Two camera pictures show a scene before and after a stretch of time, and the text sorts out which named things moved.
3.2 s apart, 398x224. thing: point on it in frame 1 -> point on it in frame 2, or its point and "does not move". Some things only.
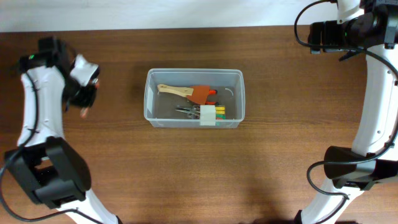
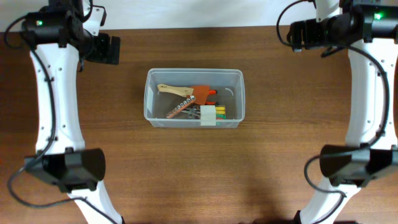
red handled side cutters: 212,91 does not move
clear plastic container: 194,98 does not move
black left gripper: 86,100 -> 103,55
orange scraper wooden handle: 197,94 does not move
